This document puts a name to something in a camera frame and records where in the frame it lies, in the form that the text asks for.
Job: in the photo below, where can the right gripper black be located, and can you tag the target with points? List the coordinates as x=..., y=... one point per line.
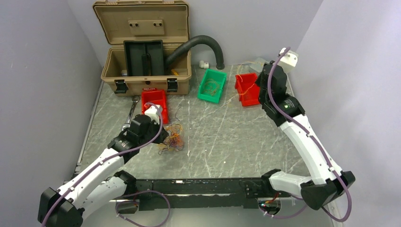
x=258, y=80

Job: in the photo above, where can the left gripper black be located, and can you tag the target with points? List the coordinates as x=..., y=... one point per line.
x=162, y=136

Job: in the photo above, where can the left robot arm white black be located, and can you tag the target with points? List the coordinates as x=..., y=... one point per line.
x=102, y=180

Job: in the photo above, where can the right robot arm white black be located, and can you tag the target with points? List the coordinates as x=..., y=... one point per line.
x=327, y=178

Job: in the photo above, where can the grey plastic case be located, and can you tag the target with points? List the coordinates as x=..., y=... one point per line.
x=257, y=65

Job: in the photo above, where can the red plastic bin right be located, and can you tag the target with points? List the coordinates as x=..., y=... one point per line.
x=247, y=90

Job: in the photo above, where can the red plastic bin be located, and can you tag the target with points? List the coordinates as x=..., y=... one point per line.
x=157, y=97
x=247, y=90

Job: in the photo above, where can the red plastic bin left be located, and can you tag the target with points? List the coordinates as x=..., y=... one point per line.
x=157, y=97

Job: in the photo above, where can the silver wrench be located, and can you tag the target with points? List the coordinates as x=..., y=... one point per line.
x=135, y=101

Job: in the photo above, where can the green plastic bin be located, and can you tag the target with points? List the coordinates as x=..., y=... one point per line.
x=211, y=86

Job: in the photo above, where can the white pipe fitting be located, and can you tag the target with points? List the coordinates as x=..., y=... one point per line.
x=203, y=65

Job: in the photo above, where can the black toolbox tray insert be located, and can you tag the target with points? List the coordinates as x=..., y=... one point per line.
x=144, y=58

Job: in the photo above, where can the tan plastic toolbox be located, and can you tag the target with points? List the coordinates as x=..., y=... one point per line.
x=142, y=34

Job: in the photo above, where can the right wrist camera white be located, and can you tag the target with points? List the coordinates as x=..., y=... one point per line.
x=288, y=60

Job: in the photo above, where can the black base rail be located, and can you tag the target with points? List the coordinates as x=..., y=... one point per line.
x=247, y=193

